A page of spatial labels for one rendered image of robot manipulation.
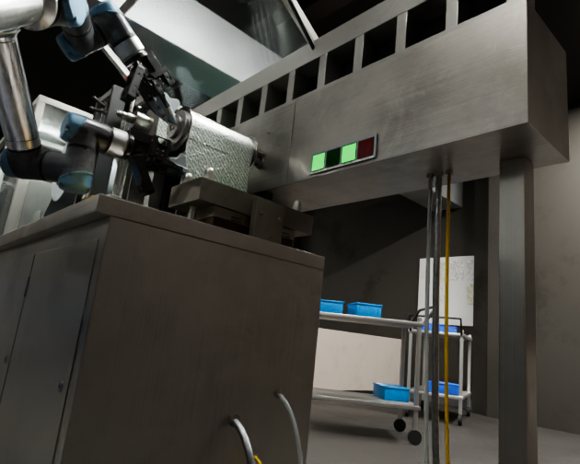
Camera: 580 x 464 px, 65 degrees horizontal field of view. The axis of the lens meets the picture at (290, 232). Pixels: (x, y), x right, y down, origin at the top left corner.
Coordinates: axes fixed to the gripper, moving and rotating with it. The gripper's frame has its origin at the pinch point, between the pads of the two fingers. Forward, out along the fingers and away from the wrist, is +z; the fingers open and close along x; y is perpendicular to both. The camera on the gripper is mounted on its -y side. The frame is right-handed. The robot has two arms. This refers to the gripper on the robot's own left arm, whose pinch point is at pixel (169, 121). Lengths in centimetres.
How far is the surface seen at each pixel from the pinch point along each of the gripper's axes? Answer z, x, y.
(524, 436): 88, -81, -22
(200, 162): 14.4, -4.2, -1.6
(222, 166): 19.4, -4.2, 4.6
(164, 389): 44, -30, -58
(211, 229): 24.5, -30.0, -26.5
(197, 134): 7.3, -4.2, 3.0
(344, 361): 371, 282, 209
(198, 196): 17.8, -23.7, -20.5
